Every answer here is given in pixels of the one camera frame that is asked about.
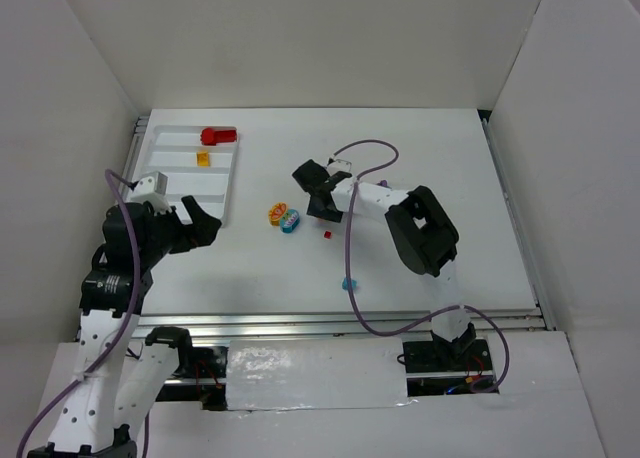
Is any red rectangular lego brick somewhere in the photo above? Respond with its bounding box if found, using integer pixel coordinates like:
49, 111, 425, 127
214, 129, 237, 144

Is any teal flower lego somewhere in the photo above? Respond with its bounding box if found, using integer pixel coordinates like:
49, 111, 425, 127
279, 209, 300, 234

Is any white divided sorting tray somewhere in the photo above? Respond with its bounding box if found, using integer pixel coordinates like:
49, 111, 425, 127
128, 125, 239, 223

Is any small yellow square lego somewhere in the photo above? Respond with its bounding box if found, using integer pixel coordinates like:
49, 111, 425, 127
196, 151, 210, 167

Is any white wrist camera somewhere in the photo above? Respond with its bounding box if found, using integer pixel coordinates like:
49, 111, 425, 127
127, 171, 171, 214
326, 157, 352, 175

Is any aluminium front rail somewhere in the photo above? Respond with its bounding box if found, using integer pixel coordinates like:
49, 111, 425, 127
133, 308, 546, 341

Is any small teal lego brick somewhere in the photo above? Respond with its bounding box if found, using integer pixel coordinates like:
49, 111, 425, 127
341, 277, 358, 291

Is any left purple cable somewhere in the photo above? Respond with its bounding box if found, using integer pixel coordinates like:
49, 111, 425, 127
14, 169, 151, 458

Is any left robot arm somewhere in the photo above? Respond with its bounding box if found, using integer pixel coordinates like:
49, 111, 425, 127
17, 196, 221, 457

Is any red rounded picture lego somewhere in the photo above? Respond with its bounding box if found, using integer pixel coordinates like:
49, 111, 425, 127
200, 127, 217, 146

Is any yellow butterfly lego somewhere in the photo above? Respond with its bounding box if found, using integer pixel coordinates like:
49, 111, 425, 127
268, 202, 288, 227

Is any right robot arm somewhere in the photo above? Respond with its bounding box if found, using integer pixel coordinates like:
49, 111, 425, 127
292, 160, 476, 362

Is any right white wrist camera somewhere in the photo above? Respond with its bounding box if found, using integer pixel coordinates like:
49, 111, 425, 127
326, 157, 352, 175

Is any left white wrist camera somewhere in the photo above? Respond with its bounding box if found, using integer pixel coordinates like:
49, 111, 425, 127
127, 171, 171, 214

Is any white taped cover plate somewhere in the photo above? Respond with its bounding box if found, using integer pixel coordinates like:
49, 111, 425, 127
226, 337, 409, 411

